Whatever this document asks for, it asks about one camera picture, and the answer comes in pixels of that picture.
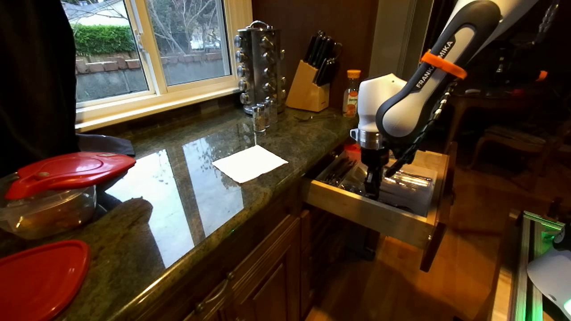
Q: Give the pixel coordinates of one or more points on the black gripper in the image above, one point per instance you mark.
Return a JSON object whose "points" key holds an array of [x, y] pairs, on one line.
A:
{"points": [[375, 161]]}

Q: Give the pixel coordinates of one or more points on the white Franka Panda arm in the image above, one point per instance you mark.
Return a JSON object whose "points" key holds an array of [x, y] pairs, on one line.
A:
{"points": [[416, 101]]}

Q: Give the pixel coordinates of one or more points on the grey cutlery tray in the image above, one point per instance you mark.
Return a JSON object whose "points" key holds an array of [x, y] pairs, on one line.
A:
{"points": [[411, 193]]}

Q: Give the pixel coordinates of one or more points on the wooden kitchen drawer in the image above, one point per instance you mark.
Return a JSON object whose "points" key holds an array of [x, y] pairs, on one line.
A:
{"points": [[368, 217]]}

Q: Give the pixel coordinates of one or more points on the long silver serving utensil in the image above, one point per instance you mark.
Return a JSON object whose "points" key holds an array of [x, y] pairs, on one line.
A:
{"points": [[343, 170]]}

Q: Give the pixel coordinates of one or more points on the red measuring cup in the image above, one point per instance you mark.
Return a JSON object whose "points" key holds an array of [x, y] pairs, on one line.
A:
{"points": [[352, 152]]}

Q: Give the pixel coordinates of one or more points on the bottle with orange label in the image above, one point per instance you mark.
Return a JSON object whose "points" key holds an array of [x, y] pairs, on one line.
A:
{"points": [[352, 92]]}

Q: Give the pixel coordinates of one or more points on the wooden knife block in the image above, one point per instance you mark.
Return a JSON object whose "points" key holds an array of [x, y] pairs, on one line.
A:
{"points": [[306, 90]]}

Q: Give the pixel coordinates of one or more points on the white paper napkin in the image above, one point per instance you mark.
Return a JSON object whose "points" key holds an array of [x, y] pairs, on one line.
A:
{"points": [[250, 163]]}

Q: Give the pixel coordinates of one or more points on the glass spice jar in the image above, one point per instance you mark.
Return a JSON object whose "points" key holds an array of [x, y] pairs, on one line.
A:
{"points": [[259, 118], [245, 108]]}

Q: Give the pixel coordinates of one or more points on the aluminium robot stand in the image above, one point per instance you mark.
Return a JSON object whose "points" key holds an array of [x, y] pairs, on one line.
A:
{"points": [[527, 256]]}

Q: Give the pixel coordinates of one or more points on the glass container with red lid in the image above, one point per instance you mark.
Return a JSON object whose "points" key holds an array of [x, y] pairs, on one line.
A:
{"points": [[59, 179]]}

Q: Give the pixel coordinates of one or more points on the flat red lid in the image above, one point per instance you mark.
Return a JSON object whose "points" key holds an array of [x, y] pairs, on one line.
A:
{"points": [[36, 279]]}

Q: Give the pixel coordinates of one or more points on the dark curtain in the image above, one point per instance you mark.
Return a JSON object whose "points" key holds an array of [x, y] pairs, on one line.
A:
{"points": [[36, 77]]}

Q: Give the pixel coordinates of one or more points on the white window frame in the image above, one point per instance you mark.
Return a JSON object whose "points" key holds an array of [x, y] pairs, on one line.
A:
{"points": [[154, 99]]}

